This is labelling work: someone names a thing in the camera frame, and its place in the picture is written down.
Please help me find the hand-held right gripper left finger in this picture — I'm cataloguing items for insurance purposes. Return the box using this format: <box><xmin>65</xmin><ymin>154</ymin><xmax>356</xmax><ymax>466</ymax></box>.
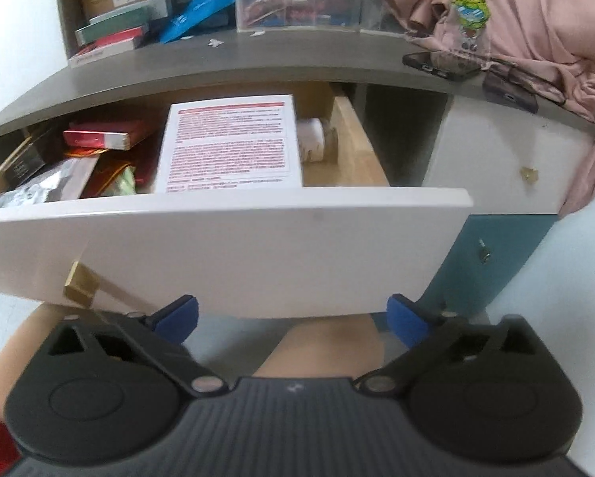
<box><xmin>46</xmin><ymin>294</ymin><xmax>229</xmax><ymax>399</ymax></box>

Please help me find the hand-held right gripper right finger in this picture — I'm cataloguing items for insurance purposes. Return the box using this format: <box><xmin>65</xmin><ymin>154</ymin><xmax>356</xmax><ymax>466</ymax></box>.
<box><xmin>353</xmin><ymin>294</ymin><xmax>534</xmax><ymax>398</ymax></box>

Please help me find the gold drawer knob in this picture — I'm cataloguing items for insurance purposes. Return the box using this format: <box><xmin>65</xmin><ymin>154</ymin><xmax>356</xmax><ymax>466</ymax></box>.
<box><xmin>64</xmin><ymin>261</ymin><xmax>101</xmax><ymax>309</ymax></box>

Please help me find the white box red print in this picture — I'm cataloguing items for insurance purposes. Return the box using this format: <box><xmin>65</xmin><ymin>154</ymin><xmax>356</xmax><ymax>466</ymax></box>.
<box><xmin>154</xmin><ymin>94</ymin><xmax>305</xmax><ymax>194</ymax></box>

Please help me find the white drawer small knob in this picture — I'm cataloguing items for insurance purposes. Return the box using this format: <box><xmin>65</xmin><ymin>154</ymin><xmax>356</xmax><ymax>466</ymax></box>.
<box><xmin>423</xmin><ymin>90</ymin><xmax>595</xmax><ymax>218</ymax></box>

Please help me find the teal cabinet door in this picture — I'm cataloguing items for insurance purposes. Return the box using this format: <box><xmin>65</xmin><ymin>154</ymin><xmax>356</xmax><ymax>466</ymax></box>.
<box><xmin>419</xmin><ymin>213</ymin><xmax>560</xmax><ymax>317</ymax></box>

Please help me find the green packet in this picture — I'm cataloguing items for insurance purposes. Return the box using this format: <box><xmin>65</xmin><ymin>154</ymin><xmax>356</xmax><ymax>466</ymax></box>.
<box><xmin>96</xmin><ymin>165</ymin><xmax>139</xmax><ymax>198</ymax></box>

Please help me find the red gold packet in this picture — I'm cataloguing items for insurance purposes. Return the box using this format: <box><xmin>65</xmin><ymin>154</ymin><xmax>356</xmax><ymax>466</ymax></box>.
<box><xmin>64</xmin><ymin>145</ymin><xmax>160</xmax><ymax>194</ymax></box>

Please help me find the silver foil packet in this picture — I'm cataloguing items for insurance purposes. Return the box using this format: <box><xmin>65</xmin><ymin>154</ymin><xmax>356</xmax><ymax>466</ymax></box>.
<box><xmin>0</xmin><ymin>158</ymin><xmax>99</xmax><ymax>210</ymax></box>

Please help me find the red box gold edge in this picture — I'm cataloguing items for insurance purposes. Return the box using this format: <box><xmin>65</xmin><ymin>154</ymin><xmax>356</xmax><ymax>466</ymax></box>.
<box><xmin>63</xmin><ymin>119</ymin><xmax>155</xmax><ymax>151</ymax></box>

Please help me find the white pill bottle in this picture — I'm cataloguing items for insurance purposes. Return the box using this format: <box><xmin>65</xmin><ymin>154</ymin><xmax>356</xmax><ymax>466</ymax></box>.
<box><xmin>297</xmin><ymin>118</ymin><xmax>339</xmax><ymax>164</ymax></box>

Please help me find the black box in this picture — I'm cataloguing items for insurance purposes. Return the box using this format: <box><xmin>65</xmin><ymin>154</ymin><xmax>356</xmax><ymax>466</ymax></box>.
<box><xmin>2</xmin><ymin>129</ymin><xmax>66</xmax><ymax>186</ymax></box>

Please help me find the black smartphone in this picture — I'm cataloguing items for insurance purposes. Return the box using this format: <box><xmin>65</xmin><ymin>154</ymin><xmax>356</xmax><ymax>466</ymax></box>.
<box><xmin>403</xmin><ymin>50</ymin><xmax>479</xmax><ymax>82</ymax></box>

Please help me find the white box red label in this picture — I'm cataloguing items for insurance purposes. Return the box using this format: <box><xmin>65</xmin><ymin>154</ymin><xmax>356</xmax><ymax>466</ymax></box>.
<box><xmin>69</xmin><ymin>40</ymin><xmax>141</xmax><ymax>68</ymax></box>

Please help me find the grey wooden desk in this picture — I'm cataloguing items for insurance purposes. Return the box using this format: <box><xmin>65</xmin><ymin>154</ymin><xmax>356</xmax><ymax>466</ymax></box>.
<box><xmin>0</xmin><ymin>30</ymin><xmax>595</xmax><ymax>190</ymax></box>

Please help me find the green and white box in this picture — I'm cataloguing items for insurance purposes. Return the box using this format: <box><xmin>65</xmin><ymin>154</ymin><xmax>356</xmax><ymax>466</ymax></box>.
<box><xmin>75</xmin><ymin>0</ymin><xmax>173</xmax><ymax>48</ymax></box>

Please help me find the blue plastic bag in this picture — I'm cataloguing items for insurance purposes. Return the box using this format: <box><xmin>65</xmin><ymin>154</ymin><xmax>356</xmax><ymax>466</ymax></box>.
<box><xmin>159</xmin><ymin>0</ymin><xmax>236</xmax><ymax>44</ymax></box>

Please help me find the grey shelf side panel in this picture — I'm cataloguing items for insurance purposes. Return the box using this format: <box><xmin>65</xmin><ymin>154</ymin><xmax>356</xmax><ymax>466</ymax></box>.
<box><xmin>54</xmin><ymin>0</ymin><xmax>88</xmax><ymax>61</ymax></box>

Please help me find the pink cloth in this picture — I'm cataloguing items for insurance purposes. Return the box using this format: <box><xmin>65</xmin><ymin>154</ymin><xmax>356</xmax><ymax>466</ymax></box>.
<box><xmin>381</xmin><ymin>0</ymin><xmax>595</xmax><ymax>218</ymax></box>

